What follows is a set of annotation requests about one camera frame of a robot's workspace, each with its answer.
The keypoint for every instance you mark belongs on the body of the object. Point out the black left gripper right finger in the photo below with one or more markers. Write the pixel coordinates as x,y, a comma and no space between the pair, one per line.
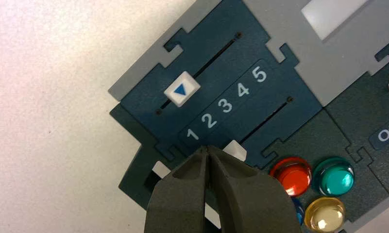
252,202

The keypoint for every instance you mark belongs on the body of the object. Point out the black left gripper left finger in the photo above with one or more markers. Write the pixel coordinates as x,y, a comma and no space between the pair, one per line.
178,202

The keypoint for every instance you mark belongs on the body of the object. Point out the white slider knob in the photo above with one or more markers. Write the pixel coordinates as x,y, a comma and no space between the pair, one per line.
235,150
182,89

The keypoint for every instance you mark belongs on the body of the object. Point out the blue round push button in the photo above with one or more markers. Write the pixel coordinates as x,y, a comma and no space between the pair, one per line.
298,212

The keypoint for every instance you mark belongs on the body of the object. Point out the red round push button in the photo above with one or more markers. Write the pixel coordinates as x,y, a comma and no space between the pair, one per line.
292,176

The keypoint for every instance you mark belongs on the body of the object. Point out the yellow round push button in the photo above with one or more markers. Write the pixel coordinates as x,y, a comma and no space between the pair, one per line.
324,215

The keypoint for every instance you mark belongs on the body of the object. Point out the green round push button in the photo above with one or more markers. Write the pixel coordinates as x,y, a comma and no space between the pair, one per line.
334,178

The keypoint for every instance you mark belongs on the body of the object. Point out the dark teal grey control box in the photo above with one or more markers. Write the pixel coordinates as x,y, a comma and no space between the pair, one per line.
278,106

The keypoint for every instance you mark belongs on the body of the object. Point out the white rectangular display window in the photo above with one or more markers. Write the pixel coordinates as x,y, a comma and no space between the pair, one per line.
332,16

